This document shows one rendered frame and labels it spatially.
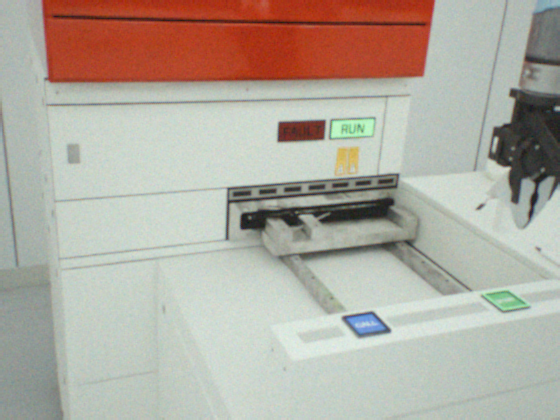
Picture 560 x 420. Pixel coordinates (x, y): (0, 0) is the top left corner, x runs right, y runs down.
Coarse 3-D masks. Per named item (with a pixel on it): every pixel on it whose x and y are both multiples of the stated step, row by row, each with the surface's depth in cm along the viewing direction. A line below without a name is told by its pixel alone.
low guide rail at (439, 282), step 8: (392, 248) 155; (400, 248) 151; (408, 248) 151; (400, 256) 152; (408, 256) 148; (416, 256) 147; (408, 264) 149; (416, 264) 146; (424, 264) 144; (416, 272) 146; (424, 272) 143; (432, 272) 141; (440, 272) 141; (432, 280) 141; (440, 280) 138; (448, 280) 138; (440, 288) 138; (448, 288) 135; (456, 288) 135
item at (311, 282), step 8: (280, 256) 149; (288, 256) 144; (296, 256) 144; (288, 264) 144; (296, 264) 140; (304, 264) 140; (296, 272) 140; (304, 272) 137; (312, 272) 137; (304, 280) 137; (312, 280) 134; (312, 288) 133; (320, 288) 131; (320, 296) 130; (328, 296) 128; (320, 304) 130; (328, 304) 127; (336, 304) 125; (328, 312) 127; (336, 312) 124
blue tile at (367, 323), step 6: (348, 318) 99; (354, 318) 99; (360, 318) 99; (366, 318) 100; (372, 318) 100; (354, 324) 98; (360, 324) 98; (366, 324) 98; (372, 324) 98; (378, 324) 98; (360, 330) 96; (366, 330) 96; (372, 330) 97; (378, 330) 97
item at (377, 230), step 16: (336, 224) 154; (352, 224) 155; (368, 224) 155; (384, 224) 156; (272, 240) 143; (304, 240) 145; (320, 240) 146; (336, 240) 147; (352, 240) 149; (368, 240) 151; (384, 240) 153
